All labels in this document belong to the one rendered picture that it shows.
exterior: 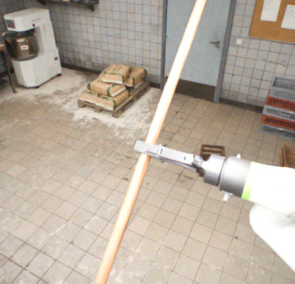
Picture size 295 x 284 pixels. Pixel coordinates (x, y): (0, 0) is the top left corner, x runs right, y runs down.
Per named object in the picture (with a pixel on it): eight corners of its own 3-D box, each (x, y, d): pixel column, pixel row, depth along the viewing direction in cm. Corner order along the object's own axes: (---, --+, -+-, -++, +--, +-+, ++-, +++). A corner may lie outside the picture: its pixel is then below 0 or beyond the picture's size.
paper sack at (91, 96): (97, 105, 462) (96, 96, 452) (78, 101, 473) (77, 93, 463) (114, 89, 508) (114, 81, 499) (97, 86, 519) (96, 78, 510)
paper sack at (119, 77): (123, 87, 453) (122, 77, 443) (101, 84, 459) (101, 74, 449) (132, 72, 503) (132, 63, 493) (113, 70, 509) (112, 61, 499)
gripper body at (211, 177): (216, 185, 65) (179, 173, 68) (219, 188, 72) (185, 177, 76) (226, 154, 66) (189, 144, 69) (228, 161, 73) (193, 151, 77)
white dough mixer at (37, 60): (31, 93, 527) (12, 20, 449) (10, 87, 549) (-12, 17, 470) (64, 75, 593) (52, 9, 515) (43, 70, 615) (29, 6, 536)
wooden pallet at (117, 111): (116, 118, 456) (116, 110, 447) (78, 107, 485) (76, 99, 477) (150, 89, 541) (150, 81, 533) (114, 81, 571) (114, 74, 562)
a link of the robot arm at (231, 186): (251, 162, 72) (253, 154, 63) (239, 205, 70) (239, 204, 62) (228, 155, 74) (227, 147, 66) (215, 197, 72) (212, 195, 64)
